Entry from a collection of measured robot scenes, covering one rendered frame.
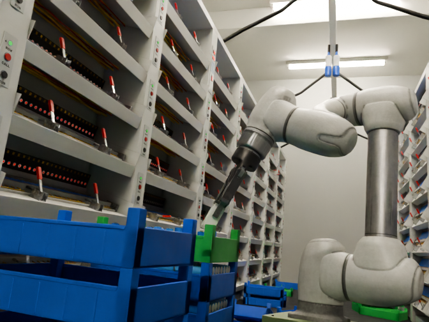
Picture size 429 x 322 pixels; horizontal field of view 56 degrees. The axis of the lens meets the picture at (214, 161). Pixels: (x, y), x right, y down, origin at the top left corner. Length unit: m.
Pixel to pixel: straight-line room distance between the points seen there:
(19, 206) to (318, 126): 0.75
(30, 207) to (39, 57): 0.38
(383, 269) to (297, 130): 0.55
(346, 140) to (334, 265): 0.53
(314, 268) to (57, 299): 0.99
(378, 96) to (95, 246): 1.19
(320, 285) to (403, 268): 0.27
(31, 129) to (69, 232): 0.52
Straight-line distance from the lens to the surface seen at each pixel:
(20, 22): 1.10
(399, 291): 1.37
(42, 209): 1.14
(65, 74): 1.21
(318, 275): 1.44
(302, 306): 1.47
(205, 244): 0.87
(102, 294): 0.58
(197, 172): 2.18
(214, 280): 0.91
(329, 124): 1.03
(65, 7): 1.26
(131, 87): 1.63
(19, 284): 0.67
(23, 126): 1.08
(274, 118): 1.07
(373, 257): 1.38
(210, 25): 2.44
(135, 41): 1.72
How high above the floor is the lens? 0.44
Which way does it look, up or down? 11 degrees up
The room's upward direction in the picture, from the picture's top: 5 degrees clockwise
